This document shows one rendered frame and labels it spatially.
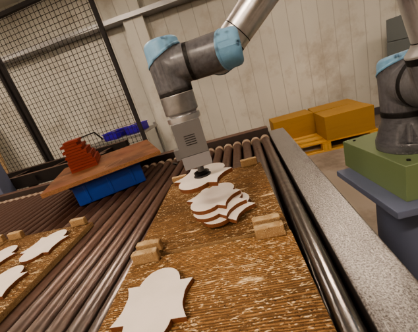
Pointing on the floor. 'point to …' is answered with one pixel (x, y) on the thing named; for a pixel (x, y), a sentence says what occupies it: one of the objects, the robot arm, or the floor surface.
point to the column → (399, 224)
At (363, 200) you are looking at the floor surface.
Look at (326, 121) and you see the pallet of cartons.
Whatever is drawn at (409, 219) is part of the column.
